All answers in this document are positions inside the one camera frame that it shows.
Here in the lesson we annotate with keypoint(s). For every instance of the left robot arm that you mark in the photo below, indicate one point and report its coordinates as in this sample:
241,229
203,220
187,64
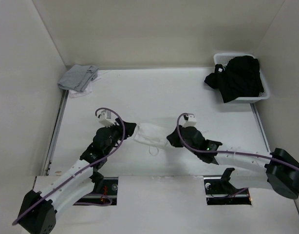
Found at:
40,210

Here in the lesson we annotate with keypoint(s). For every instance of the folded white tank top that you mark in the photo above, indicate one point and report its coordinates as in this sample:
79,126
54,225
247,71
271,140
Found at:
87,91

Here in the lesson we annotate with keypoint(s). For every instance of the black tank top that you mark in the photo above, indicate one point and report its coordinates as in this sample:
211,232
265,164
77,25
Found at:
240,78

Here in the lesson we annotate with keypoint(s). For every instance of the folded grey tank top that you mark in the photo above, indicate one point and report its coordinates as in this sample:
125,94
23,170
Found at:
78,78

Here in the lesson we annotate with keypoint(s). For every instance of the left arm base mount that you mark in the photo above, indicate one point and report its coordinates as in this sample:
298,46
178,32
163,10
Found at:
104,194

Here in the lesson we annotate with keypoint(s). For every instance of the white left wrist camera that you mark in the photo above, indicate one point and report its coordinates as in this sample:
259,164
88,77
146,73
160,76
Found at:
105,118

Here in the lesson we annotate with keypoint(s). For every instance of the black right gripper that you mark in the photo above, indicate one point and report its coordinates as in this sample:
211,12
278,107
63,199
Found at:
173,137

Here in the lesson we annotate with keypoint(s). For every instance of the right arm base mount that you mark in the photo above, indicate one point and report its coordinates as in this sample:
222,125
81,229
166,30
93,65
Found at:
219,190

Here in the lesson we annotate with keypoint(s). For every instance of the white tank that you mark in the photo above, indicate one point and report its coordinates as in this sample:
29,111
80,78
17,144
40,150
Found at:
87,91
155,137

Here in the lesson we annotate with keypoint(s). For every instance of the white plastic basket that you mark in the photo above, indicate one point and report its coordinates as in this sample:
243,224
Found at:
224,58

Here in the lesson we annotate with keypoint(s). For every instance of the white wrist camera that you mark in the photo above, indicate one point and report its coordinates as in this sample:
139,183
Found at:
190,120
105,118

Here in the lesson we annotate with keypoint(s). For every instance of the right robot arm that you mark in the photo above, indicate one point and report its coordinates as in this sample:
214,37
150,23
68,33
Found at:
277,171

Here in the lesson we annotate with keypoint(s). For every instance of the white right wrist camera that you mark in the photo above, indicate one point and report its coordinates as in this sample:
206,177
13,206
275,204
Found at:
190,120

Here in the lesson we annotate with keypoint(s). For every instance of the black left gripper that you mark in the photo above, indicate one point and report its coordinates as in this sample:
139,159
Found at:
129,129

